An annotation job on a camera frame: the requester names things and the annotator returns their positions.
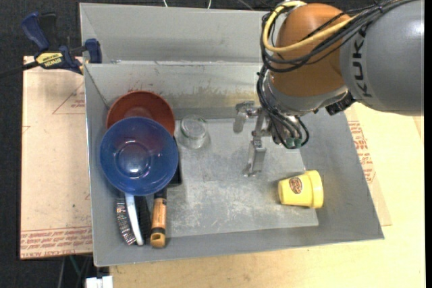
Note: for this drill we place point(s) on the orange and black tool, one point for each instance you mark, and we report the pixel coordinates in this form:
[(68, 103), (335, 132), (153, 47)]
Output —
[(158, 219)]

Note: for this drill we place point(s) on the black flat tray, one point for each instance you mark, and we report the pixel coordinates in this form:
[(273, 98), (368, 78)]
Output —
[(178, 175)]

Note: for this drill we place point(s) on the yellow plastic cup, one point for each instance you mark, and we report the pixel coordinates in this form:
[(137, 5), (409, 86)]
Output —
[(303, 190)]

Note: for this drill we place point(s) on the white brush, black bristles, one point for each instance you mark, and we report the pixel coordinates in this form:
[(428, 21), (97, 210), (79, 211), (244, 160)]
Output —
[(135, 222)]

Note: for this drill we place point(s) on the brown cardboard board, red print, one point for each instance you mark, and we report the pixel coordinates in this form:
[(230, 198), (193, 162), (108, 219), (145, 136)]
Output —
[(54, 162)]

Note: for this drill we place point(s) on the clear glass jar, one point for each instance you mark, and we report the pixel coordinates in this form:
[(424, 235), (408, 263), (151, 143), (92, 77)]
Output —
[(193, 133)]

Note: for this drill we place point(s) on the blue plastic bowl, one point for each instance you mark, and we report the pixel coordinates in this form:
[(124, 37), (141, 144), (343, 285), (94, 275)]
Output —
[(138, 158)]

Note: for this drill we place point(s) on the red-brown bowl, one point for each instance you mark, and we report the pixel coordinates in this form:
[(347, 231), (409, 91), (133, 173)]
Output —
[(135, 104)]

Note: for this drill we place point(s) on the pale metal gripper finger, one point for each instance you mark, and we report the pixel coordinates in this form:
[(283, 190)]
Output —
[(256, 158), (240, 118)]

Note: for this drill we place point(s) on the grey metal bin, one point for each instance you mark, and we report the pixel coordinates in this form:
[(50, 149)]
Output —
[(236, 205)]

